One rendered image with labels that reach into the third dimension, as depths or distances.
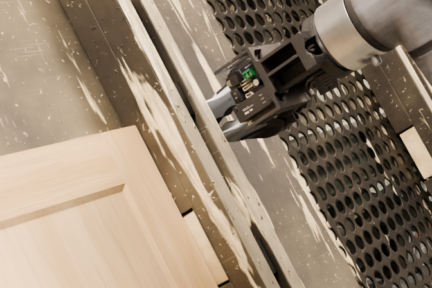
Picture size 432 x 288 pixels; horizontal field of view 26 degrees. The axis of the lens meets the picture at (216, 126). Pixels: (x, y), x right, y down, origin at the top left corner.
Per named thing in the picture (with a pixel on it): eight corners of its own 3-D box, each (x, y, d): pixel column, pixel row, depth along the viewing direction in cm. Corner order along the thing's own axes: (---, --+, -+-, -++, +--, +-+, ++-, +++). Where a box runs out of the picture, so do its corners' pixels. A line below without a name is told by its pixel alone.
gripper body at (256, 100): (207, 73, 97) (291, 11, 90) (251, 65, 104) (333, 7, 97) (241, 137, 96) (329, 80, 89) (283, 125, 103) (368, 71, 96)
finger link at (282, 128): (226, 115, 104) (282, 77, 99) (234, 113, 105) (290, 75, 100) (245, 152, 103) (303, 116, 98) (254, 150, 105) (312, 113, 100)
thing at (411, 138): (423, 180, 144) (440, 171, 143) (398, 134, 146) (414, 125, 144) (431, 176, 147) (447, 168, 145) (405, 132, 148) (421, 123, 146)
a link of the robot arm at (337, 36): (366, -16, 95) (405, 54, 94) (332, 8, 98) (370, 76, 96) (331, -13, 89) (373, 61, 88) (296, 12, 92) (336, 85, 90)
